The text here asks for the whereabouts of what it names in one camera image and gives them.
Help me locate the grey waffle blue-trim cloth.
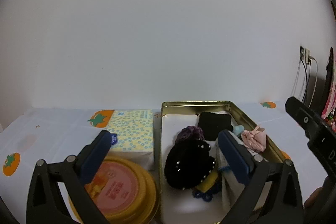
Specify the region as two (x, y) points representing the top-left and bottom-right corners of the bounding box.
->
(215, 139), (259, 210)

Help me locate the pink bow pouch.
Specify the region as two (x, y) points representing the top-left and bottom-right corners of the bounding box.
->
(240, 126), (266, 152)

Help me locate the light blue fuzzy item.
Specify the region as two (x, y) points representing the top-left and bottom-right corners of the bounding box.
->
(232, 125), (245, 137)

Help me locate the black studded scrunchie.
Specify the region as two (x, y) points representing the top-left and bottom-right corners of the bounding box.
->
(164, 139), (216, 190)

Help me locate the purple scrunchie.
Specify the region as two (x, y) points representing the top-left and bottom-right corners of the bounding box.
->
(175, 126), (205, 144)

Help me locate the person's right hand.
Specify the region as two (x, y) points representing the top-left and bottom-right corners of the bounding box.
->
(303, 187), (323, 211)

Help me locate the pink patterned fabric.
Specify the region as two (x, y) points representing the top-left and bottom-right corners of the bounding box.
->
(321, 47), (335, 132)

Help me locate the yellow dotted tissue pack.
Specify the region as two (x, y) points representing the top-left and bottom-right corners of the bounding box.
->
(106, 110), (154, 170)

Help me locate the gold rectangular metal tin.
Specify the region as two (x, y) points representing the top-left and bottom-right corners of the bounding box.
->
(155, 101), (286, 223)

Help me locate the white orange-print tablecloth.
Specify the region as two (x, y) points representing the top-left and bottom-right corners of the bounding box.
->
(1, 101), (326, 223)

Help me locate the white wall socket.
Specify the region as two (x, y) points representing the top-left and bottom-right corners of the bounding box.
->
(300, 46), (313, 65)

